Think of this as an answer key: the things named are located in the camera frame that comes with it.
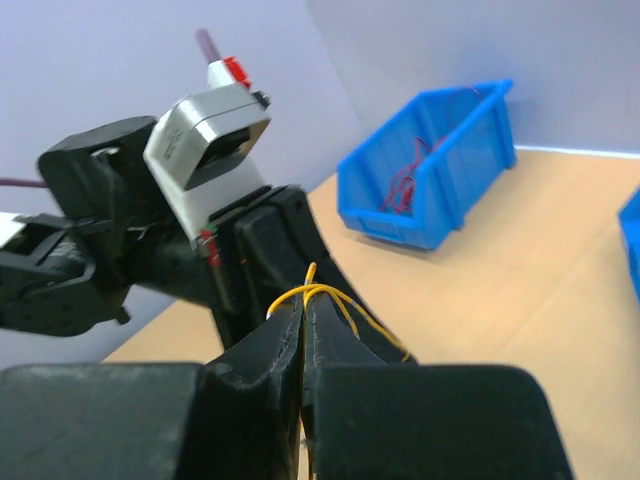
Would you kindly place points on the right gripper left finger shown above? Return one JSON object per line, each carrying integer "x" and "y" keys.
{"x": 236, "y": 417}

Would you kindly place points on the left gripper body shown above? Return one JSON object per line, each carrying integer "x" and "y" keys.
{"x": 146, "y": 246}

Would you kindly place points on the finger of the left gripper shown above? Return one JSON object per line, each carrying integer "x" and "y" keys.
{"x": 264, "y": 243}

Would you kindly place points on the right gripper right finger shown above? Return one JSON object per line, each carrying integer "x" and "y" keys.
{"x": 374, "y": 420}

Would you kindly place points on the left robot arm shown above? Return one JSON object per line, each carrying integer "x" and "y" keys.
{"x": 62, "y": 275}

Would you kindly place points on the small blue bin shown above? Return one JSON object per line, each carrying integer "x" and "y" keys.
{"x": 413, "y": 181}

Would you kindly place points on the large blue divided bin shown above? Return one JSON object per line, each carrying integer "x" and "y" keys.
{"x": 628, "y": 219}

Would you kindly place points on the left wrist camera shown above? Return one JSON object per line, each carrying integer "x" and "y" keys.
{"x": 198, "y": 152}

